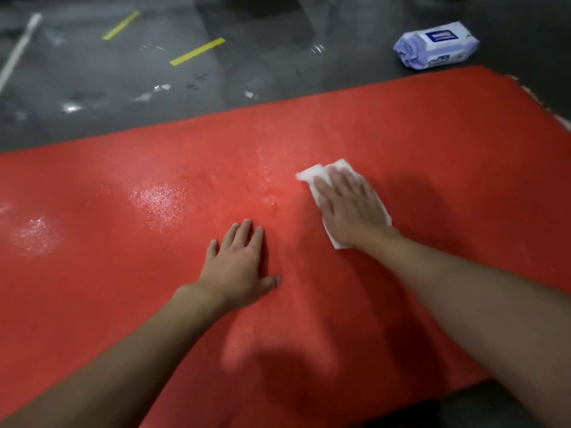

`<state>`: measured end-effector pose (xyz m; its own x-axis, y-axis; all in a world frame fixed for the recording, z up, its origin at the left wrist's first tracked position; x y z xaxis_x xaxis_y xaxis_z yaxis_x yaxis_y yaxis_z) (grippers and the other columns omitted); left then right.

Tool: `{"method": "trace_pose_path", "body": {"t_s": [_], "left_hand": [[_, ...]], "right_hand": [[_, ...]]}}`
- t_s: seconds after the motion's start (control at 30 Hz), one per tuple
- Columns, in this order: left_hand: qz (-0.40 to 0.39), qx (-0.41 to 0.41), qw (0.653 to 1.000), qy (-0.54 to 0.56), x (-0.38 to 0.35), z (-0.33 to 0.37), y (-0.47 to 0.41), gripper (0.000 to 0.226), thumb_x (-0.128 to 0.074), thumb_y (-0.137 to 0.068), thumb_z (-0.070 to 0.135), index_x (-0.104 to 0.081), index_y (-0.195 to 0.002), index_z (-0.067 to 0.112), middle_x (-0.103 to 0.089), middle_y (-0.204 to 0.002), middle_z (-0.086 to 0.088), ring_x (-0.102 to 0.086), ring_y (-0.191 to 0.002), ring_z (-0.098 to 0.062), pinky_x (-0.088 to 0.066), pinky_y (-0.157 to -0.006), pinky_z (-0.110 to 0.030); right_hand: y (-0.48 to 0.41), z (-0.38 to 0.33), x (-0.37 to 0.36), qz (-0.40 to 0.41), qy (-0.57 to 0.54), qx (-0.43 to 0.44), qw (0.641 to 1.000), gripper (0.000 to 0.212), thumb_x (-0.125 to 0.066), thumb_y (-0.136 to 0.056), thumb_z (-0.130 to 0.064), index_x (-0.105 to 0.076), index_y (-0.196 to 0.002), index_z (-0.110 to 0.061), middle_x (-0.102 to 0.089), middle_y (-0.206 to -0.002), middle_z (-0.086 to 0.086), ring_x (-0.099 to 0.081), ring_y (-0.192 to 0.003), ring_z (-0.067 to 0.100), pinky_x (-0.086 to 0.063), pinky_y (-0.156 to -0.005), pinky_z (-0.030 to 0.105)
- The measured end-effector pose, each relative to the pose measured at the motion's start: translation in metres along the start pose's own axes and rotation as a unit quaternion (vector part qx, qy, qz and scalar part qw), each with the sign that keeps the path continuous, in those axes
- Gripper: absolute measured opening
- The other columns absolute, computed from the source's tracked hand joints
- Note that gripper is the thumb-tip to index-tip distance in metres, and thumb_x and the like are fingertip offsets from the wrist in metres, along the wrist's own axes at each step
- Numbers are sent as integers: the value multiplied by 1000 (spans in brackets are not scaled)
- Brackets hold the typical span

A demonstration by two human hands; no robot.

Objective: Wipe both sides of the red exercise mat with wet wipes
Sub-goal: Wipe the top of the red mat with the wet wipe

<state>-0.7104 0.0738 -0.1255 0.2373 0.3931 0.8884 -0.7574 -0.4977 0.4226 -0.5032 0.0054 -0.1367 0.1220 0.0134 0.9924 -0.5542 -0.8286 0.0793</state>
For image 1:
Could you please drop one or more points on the white wet wipe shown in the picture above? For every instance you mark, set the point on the white wet wipe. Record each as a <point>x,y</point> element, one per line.
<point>312,171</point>

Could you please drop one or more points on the red mat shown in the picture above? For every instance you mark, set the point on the red mat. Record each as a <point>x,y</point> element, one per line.
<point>134,173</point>

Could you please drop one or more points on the person's left hand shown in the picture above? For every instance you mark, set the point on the person's left hand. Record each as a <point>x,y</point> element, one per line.
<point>234,269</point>

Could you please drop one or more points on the pale blue wipes pack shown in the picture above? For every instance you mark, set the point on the pale blue wipes pack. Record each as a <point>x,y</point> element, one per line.
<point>435,46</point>

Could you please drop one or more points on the yellow tape strip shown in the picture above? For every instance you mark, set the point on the yellow tape strip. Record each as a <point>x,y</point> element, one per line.
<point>197,52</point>
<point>120,25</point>

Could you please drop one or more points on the person's left forearm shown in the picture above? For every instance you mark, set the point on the person's left forearm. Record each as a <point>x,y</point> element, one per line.
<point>111,369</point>

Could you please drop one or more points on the person's right forearm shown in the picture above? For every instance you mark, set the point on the person's right forearm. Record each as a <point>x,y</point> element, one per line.
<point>482,316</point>

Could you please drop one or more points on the white fluffy padding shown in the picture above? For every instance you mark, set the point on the white fluffy padding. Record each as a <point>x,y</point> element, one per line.
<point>544,104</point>

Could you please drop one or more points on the person's right hand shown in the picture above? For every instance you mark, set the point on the person's right hand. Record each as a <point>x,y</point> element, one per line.
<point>352,213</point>

